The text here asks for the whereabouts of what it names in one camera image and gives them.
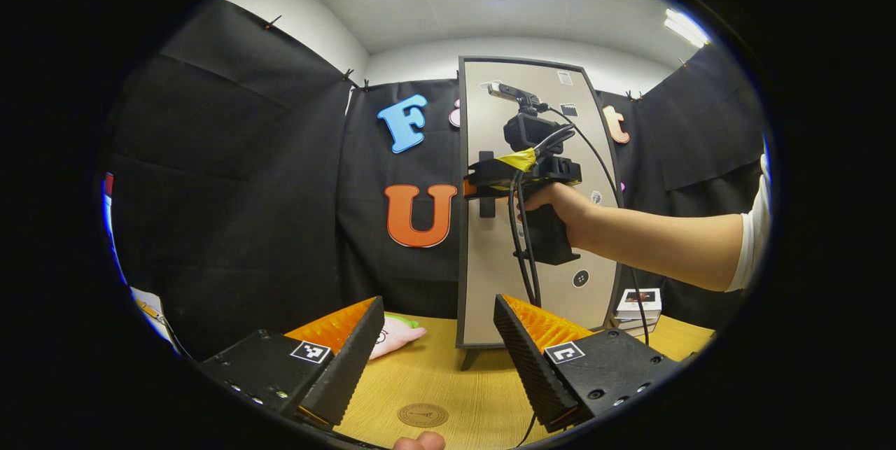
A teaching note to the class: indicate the white shirt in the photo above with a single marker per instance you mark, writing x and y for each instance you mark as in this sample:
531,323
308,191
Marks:
752,240

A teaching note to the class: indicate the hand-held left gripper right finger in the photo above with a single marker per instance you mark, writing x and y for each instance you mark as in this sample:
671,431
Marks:
532,366

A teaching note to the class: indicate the round wooden coaster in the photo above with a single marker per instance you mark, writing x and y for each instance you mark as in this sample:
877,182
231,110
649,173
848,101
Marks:
423,415

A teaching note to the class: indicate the pink plush toy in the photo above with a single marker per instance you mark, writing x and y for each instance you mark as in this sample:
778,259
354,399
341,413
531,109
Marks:
395,338

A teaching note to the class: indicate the small ceiling light panel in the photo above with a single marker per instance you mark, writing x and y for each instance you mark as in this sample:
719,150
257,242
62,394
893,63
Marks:
687,29

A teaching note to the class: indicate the black backdrop cloth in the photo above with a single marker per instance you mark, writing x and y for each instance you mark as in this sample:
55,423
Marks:
231,191

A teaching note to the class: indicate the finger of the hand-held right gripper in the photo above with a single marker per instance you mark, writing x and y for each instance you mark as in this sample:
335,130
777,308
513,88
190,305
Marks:
490,177

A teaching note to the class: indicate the white portrait cover book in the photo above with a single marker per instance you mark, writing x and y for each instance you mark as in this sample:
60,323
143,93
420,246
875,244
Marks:
640,299

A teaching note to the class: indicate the white printed sheet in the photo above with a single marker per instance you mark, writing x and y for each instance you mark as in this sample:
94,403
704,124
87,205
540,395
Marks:
150,313

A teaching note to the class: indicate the dark cover book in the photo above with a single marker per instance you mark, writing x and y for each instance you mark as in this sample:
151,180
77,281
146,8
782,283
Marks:
638,322

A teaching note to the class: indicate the beige cabinet door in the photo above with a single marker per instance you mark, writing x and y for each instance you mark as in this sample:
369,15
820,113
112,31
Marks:
490,282

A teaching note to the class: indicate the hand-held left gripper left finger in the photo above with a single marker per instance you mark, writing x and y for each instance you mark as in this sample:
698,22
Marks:
350,366

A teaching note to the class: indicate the dark grey cabinet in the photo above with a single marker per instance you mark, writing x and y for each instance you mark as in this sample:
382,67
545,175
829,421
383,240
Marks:
467,359

